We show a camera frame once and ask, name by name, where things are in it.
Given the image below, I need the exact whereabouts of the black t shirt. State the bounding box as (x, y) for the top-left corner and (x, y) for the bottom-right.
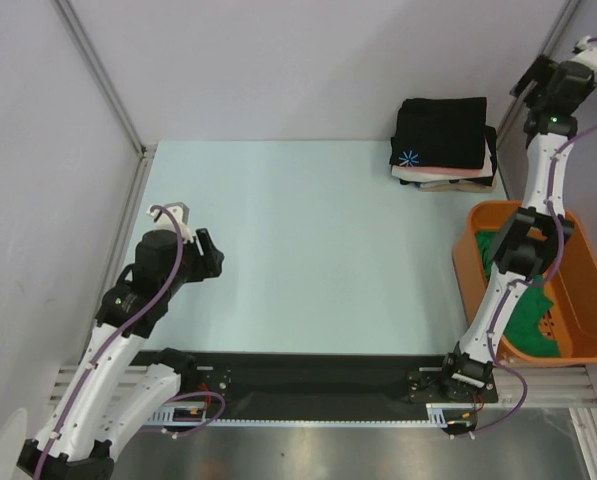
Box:
(390, 97), (487, 170)
(391, 126), (498, 187)

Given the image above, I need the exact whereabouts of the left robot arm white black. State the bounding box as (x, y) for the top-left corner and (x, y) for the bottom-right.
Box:
(17, 229), (226, 479)

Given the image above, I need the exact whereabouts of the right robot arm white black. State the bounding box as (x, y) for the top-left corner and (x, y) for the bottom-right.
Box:
(437, 43), (597, 402)

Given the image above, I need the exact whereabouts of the black folded t shirt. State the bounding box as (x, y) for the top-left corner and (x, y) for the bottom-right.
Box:
(391, 126), (498, 187)

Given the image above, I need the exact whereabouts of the pink folded t shirt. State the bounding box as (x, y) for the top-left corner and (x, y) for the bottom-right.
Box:
(414, 167), (481, 177)

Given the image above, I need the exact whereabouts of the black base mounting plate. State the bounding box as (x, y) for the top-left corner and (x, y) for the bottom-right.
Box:
(127, 349), (499, 404)

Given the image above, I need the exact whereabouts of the beige folded t shirt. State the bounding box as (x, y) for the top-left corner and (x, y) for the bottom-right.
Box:
(417, 176), (497, 193)

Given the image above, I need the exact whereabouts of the orange plastic bin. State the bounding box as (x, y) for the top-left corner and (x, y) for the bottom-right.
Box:
(452, 201), (597, 367)

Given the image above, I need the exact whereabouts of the green t shirt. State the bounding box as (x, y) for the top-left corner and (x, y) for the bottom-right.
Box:
(475, 230), (561, 358)

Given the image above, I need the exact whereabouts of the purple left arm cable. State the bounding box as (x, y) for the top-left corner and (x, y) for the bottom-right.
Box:
(30, 204), (227, 480)

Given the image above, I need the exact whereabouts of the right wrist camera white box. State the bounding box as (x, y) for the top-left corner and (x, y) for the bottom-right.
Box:
(571, 36), (597, 72)

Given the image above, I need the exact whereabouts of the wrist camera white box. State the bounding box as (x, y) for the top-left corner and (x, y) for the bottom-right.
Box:
(571, 36), (597, 72)
(148, 202), (196, 243)

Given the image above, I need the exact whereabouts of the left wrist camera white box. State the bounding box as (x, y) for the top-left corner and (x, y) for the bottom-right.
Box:
(148, 202), (196, 243)

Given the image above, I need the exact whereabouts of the right aluminium corner post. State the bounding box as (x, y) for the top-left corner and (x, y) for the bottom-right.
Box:
(497, 0), (584, 148)

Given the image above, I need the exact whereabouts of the aluminium corner post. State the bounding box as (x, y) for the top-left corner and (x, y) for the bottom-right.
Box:
(50, 0), (152, 156)
(497, 0), (584, 148)

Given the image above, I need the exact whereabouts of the left aluminium corner post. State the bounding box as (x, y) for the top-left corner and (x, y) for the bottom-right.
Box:
(50, 0), (152, 156)

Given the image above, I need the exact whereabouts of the aluminium frame rail front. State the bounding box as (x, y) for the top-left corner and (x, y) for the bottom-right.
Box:
(48, 366), (597, 409)

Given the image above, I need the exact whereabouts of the slotted cable duct rail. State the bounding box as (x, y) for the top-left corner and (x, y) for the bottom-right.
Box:
(145, 403), (475, 431)

